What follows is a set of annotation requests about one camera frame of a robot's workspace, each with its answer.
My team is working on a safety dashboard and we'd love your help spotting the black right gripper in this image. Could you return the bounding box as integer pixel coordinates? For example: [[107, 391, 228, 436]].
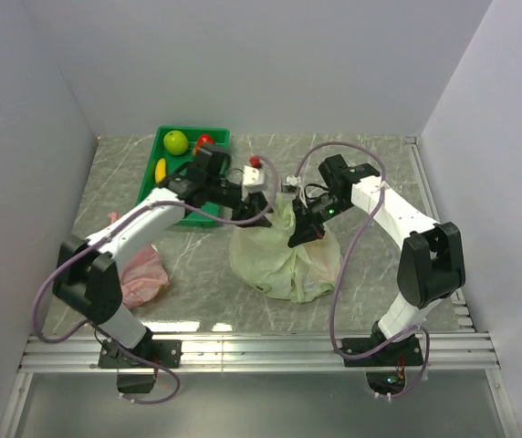
[[288, 192, 351, 248]]

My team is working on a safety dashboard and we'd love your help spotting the light green plastic bag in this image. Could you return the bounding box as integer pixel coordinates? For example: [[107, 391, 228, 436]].
[[229, 194, 341, 304]]

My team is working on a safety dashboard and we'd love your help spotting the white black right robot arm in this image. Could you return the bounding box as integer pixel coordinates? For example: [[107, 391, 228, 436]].
[[288, 154, 465, 365]]

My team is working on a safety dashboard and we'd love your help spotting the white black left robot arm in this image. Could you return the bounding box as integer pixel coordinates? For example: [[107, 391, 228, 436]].
[[52, 143, 279, 367]]

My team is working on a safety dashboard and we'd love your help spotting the red fake strawberry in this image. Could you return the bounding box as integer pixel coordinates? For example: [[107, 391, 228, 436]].
[[193, 133, 215, 154]]

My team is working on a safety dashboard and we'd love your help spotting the green fake apple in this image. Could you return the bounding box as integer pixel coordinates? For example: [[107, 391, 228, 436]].
[[162, 130, 189, 156]]

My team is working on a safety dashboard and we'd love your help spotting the single yellow fake banana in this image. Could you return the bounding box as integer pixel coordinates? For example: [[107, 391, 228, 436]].
[[154, 158, 167, 184]]

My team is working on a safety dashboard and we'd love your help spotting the pink plastic bag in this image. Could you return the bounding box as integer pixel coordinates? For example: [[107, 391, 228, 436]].
[[108, 212, 171, 311]]

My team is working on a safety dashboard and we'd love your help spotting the green plastic fruit tray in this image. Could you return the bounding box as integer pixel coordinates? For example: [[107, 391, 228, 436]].
[[136, 125, 231, 228]]

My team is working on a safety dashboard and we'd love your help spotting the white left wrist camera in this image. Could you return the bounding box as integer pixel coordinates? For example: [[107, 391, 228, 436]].
[[241, 155, 266, 194]]

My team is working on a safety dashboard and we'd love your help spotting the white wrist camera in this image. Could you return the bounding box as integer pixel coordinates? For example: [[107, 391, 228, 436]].
[[281, 175, 308, 205], [241, 155, 266, 194]]

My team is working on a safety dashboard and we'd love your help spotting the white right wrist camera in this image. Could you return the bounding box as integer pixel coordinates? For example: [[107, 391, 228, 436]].
[[281, 175, 308, 205]]

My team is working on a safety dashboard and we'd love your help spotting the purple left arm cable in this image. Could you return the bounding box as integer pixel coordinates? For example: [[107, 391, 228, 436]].
[[31, 154, 280, 404]]

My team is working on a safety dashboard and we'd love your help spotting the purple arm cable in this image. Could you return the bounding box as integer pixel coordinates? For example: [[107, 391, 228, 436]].
[[295, 141, 431, 402], [31, 154, 280, 404]]

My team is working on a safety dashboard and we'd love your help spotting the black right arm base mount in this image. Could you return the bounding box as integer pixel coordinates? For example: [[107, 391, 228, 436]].
[[344, 335, 429, 400]]

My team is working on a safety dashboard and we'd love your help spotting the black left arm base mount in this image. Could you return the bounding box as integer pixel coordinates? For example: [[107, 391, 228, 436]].
[[98, 339, 182, 397]]

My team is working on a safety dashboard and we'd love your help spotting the aluminium table edge rail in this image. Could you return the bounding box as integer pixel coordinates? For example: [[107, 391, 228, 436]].
[[18, 332, 500, 374]]

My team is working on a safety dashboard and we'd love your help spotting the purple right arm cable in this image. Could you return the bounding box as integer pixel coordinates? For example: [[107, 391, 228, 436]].
[[295, 141, 431, 402]]

